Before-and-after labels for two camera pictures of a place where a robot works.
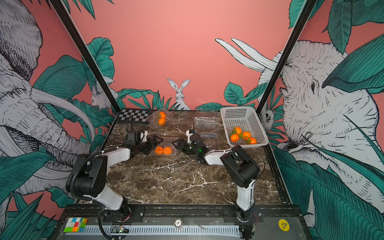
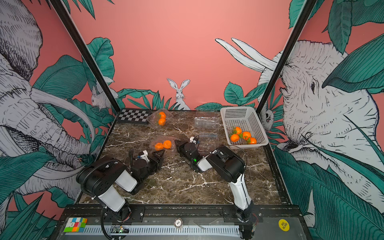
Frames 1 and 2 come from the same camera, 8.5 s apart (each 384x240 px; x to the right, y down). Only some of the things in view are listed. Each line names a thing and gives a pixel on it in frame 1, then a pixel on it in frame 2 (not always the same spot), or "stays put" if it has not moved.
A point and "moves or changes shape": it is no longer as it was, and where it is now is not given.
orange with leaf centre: (246, 135) stays put
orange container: (253, 140) stays put
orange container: (238, 130) stays put
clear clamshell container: (165, 150) moves or changes shape
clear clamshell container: (160, 118) stays put
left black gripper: (149, 140) → (157, 162)
